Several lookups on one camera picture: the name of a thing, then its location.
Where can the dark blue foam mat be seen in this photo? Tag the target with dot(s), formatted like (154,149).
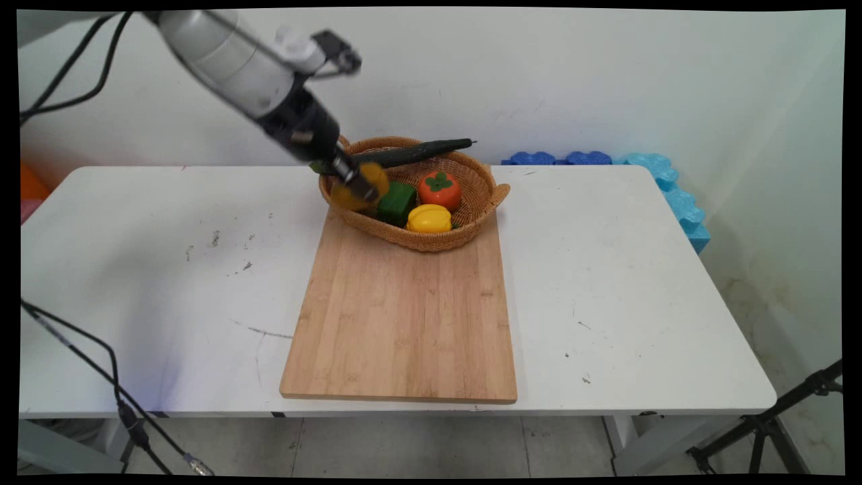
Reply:
(532,159)
(588,158)

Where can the yellow toy pepper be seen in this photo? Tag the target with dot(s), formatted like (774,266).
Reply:
(429,219)

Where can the white table leg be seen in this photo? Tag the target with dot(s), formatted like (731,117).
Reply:
(633,444)

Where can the orange object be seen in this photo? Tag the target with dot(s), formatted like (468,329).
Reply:
(31,183)

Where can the brown toy potato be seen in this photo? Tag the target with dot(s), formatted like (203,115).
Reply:
(367,183)

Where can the grey table leg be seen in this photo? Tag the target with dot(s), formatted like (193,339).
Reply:
(60,455)

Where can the black tripod stand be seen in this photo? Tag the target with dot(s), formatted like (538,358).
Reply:
(761,424)

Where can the orange toy persimmon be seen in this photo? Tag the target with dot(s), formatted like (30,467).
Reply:
(440,190)

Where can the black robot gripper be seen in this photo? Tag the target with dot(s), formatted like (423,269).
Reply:
(300,124)

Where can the green toy pepper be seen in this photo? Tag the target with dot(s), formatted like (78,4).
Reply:
(397,203)

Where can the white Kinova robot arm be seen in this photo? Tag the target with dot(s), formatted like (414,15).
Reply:
(222,54)

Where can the woven wicker basket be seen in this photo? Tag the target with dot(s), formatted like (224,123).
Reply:
(431,222)

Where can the dark green toy cucumber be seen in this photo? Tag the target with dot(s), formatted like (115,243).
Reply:
(411,153)

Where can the wooden cutting board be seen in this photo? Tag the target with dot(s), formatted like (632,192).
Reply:
(404,323)

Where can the light blue foam mat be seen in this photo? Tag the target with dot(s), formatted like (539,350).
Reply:
(680,202)

